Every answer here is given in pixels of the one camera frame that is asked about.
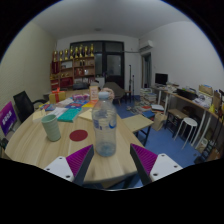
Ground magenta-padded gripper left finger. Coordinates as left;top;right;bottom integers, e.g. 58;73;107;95
43;144;95;187

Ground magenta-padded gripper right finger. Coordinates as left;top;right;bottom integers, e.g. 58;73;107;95
129;143;184;186

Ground clear plastic water bottle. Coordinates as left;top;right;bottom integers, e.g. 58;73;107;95
91;91;118;158

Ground flat round red coaster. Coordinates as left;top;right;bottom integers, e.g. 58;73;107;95
69;129;89;142

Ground small square wooden table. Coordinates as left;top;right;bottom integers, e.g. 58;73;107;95
121;113;155;148

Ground brown paper bag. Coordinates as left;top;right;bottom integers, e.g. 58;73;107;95
152;112;168;132

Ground pale green cup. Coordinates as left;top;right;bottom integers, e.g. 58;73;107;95
40;113;62;143

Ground pale yellow envelope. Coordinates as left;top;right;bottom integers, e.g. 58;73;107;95
78;108;94;122

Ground teal folder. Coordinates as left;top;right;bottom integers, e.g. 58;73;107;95
57;107;82;123

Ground white paper document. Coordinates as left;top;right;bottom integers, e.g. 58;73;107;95
49;106;69;118

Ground brown wooden stool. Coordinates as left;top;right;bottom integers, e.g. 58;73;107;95
165;108;189;138

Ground white round stool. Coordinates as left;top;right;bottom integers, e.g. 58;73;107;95
173;117;198;150

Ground blue printed booklet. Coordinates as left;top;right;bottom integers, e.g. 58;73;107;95
64;101;84;110
43;103;56;112

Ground orange red book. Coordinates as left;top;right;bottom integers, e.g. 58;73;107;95
82;100;96;109

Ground pile of books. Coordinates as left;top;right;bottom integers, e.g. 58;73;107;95
128;87;165;119

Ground cream book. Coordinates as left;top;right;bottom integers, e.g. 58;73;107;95
32;108;48;123

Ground pink purple packet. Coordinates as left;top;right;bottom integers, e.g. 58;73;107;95
72;93;90;102

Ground yellow gift box red ribbon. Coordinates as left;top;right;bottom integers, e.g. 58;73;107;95
48;88;67;104

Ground orange standing card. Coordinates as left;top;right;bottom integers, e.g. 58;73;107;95
89;85;100;103

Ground grey-green armchair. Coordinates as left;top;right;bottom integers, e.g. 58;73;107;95
103;81;127;106

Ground long wooden cluttered desk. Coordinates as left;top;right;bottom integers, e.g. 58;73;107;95
149;84;224;158

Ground pink flowers in white pot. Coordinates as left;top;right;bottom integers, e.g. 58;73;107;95
100;87;116;101

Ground black tripod stand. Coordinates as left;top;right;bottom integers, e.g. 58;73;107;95
128;64;135;101

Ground black office chair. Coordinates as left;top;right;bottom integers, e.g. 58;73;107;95
12;90;48;124

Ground black computer monitor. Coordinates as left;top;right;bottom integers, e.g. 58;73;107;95
154;72;169;86

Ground purple sign board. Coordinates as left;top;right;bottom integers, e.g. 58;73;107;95
0;101;18;137

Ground wooden shelf unit with trophies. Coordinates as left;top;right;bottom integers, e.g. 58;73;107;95
49;43;96;91

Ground dark framed glass door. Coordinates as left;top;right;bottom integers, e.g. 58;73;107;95
69;40;125;89

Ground white air conditioner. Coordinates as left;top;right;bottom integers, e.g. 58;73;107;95
138;40;155;53

